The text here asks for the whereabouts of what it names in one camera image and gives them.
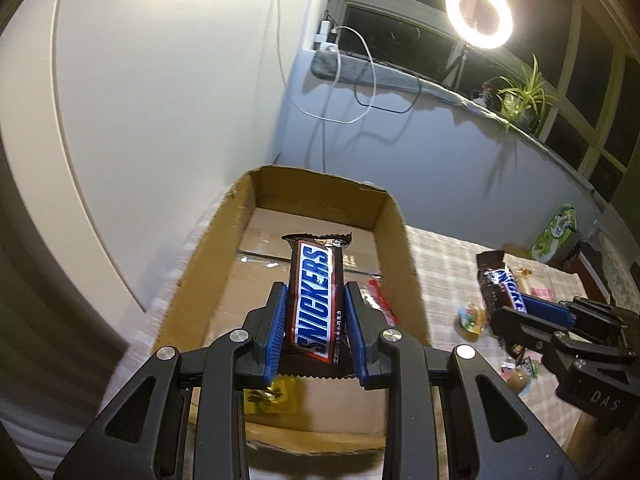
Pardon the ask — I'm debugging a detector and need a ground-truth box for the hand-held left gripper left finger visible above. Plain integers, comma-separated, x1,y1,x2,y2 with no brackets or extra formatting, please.
52,281,291,480

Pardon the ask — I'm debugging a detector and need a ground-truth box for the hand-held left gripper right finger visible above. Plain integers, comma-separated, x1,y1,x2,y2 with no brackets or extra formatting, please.
342,281,581,480

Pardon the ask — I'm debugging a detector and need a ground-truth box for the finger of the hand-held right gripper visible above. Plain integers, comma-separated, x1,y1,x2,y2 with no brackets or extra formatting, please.
491,306,632,367
520,294,628,333

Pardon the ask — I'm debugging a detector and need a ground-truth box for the clear bread packet pink label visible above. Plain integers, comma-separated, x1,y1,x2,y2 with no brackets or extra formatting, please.
502,244,586,306

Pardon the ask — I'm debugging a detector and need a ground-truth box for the green pink small snack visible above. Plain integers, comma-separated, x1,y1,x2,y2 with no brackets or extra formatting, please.
502,355,538,397

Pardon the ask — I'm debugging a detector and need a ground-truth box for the brown chocolate bar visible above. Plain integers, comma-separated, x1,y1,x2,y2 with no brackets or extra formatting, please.
476,250,528,318
281,232,356,380

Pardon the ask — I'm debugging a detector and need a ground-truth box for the cardboard box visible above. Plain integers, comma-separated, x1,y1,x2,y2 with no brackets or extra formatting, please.
152,164,433,453

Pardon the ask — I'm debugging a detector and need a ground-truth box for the yellow snack packet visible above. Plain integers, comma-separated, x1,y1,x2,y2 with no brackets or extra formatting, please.
245,377,303,416

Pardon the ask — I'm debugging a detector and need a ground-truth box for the red snack packet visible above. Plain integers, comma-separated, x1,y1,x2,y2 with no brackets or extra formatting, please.
367,280,402,323

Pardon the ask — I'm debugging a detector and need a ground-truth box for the yellow jelly cup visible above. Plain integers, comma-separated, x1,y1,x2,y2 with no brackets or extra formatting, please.
456,302,487,341

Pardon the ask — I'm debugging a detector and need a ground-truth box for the wooden furniture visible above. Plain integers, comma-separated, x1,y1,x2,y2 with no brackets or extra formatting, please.
565,225,640,306

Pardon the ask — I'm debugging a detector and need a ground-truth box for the green white packet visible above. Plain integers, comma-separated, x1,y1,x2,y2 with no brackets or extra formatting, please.
531,203,581,262

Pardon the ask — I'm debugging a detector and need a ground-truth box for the checked tablecloth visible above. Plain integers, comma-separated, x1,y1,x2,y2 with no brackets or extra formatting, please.
0,210,616,480

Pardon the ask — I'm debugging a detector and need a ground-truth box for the potted green plant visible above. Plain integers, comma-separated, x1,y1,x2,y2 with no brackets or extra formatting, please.
482,55,558,133

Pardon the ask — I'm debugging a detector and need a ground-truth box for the grey stone windowsill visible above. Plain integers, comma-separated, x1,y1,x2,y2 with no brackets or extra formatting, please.
310,50,606,201

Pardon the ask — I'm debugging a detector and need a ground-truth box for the white charger plug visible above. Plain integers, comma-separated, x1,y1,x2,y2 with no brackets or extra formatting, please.
315,20,339,54

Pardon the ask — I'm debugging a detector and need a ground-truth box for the window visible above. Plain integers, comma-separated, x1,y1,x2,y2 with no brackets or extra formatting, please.
330,0,640,196

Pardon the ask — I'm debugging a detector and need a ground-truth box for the black cable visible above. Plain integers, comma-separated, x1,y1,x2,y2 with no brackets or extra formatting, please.
354,60,422,116

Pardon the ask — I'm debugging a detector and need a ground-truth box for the ring light stand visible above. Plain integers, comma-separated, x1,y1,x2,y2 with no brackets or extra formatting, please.
442,45,471,93

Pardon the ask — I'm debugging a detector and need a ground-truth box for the white cable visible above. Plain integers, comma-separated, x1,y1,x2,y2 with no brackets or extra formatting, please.
272,0,377,123

